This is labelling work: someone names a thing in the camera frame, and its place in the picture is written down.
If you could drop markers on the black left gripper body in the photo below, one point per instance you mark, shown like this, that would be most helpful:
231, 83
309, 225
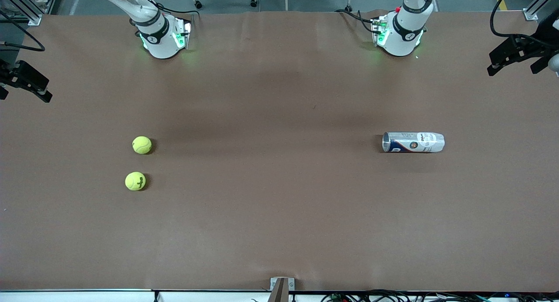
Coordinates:
538, 48

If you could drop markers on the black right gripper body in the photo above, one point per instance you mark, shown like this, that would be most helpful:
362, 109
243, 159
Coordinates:
8, 74

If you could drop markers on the yellow tennis ball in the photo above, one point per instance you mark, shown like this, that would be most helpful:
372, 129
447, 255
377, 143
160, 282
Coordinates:
142, 145
135, 181

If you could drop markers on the clear tennis ball can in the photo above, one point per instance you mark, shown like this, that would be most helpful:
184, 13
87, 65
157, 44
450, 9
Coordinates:
415, 142

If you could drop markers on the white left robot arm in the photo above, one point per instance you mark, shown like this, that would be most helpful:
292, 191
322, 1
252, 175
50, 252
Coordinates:
404, 39

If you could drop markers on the brown paper table cover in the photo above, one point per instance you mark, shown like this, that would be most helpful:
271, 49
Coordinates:
279, 214

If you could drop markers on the aluminium frame post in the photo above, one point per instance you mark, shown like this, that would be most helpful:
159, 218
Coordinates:
530, 14
32, 19

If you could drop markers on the white table edge rail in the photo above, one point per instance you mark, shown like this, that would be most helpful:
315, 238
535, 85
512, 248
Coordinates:
87, 296

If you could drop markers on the brown wooden post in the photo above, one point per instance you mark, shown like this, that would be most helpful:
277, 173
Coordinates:
279, 293

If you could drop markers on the small metal bracket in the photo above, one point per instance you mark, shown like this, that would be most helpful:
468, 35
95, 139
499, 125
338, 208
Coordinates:
291, 284

